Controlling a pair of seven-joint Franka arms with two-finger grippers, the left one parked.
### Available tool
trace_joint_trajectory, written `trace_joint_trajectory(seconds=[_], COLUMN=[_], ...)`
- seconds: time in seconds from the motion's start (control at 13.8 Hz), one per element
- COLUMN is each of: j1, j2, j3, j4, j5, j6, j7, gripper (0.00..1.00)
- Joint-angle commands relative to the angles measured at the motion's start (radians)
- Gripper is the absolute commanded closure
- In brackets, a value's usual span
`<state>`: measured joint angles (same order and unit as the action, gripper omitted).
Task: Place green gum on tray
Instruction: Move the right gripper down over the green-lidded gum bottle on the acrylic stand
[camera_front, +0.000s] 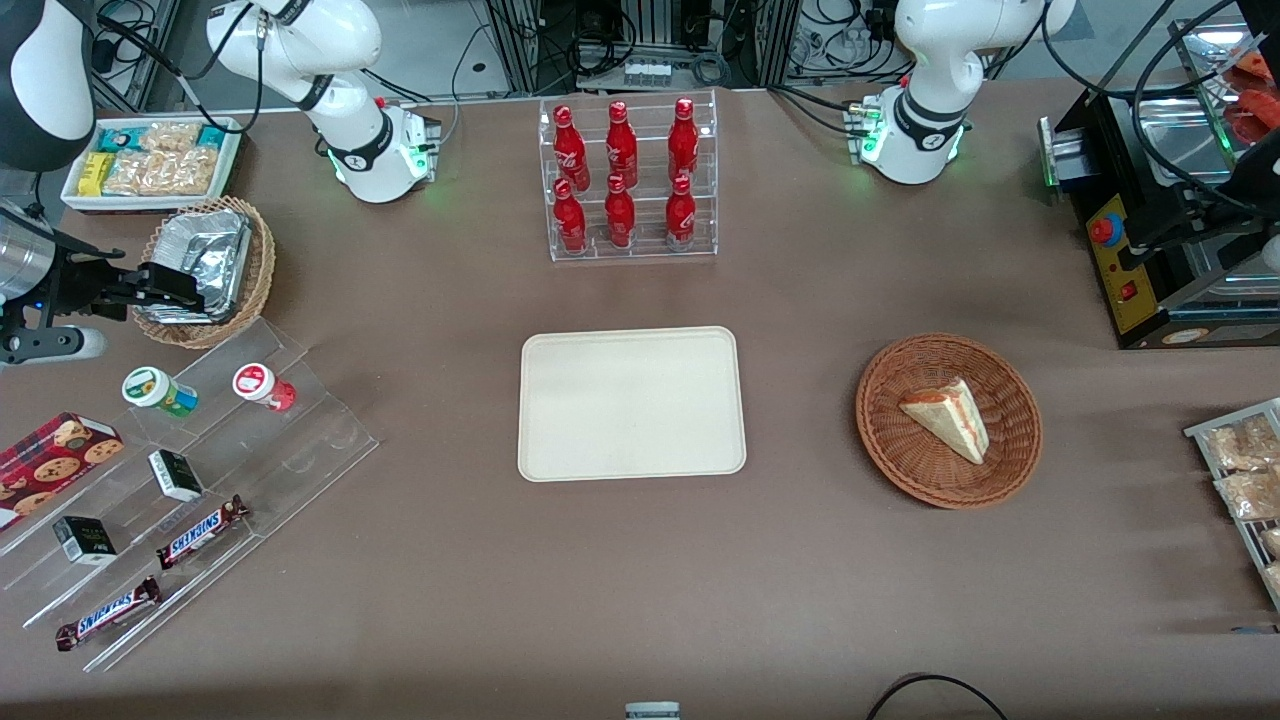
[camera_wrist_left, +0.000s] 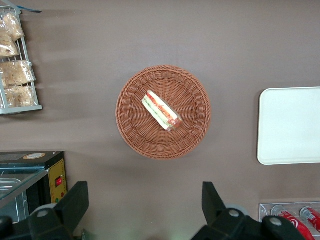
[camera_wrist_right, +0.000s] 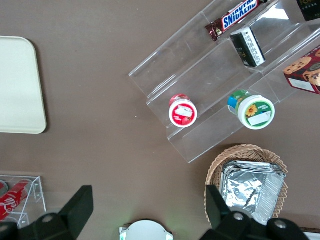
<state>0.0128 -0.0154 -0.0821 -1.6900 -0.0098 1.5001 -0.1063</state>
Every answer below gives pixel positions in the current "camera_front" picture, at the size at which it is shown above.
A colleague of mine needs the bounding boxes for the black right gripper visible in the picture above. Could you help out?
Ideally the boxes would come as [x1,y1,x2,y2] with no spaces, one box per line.
[38,236,203,323]

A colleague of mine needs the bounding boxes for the green gum bottle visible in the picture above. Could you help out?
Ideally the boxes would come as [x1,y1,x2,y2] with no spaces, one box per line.
[122,367,200,418]

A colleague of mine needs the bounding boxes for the red gum bottle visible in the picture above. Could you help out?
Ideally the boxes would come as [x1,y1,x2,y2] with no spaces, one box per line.
[232,362,298,413]

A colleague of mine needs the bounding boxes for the beige plastic tray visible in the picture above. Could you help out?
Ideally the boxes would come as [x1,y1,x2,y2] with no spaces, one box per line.
[517,326,748,483]

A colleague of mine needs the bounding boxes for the metal snack tray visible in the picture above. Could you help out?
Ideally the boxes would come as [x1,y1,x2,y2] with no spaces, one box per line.
[1184,398,1280,613]

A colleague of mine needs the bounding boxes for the stacked foil containers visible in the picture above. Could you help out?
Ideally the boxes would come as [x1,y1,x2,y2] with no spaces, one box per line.
[140,209,253,326]

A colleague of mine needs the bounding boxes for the light wicker basket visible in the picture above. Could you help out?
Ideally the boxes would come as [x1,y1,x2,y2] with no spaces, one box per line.
[132,195,277,350]

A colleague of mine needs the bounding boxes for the clear cracker packet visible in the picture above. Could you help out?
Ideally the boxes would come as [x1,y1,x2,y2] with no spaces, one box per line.
[102,152,153,197]
[150,146,221,197]
[140,121,203,153]

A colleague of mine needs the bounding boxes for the white snack bin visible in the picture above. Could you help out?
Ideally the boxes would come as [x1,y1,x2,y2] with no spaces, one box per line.
[60,116,244,214]

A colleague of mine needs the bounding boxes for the small black box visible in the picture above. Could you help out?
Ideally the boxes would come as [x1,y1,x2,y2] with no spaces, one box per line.
[148,450,205,503]
[52,516,118,567]

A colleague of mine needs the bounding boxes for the clear acrylic stepped stand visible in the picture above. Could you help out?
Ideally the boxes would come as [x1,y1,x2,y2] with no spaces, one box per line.
[0,318,381,673]

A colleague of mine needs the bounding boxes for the red cookie box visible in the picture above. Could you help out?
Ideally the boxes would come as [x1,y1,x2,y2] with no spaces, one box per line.
[0,412,126,531]

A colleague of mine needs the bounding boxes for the snickers bar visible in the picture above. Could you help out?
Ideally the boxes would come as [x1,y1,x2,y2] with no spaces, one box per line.
[156,495,250,571]
[55,576,163,652]

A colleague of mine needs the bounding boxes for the red cola bottle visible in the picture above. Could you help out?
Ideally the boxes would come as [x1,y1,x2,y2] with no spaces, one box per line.
[553,105,591,193]
[553,178,589,255]
[668,97,700,183]
[665,174,697,251]
[604,173,636,249]
[605,100,639,189]

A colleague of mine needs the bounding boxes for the clear acrylic bottle rack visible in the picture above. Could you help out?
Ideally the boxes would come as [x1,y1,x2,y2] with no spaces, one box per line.
[538,89,719,263]

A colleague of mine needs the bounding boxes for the round brown wicker basket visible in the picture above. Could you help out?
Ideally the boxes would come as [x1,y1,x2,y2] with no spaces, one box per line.
[855,333,1044,510]

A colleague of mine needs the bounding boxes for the wrapped triangle sandwich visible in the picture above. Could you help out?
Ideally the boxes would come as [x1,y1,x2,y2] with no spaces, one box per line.
[898,377,991,466]

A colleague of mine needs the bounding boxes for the black sealing machine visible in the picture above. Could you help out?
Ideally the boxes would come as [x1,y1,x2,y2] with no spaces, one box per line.
[1038,20,1280,351]

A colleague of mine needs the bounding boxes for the clear pastry packet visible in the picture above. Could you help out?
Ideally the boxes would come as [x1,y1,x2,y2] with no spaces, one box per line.
[1203,415,1280,473]
[1215,470,1280,521]

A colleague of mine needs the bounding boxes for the black cable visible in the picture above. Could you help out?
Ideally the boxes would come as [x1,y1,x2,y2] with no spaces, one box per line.
[866,674,1009,720]

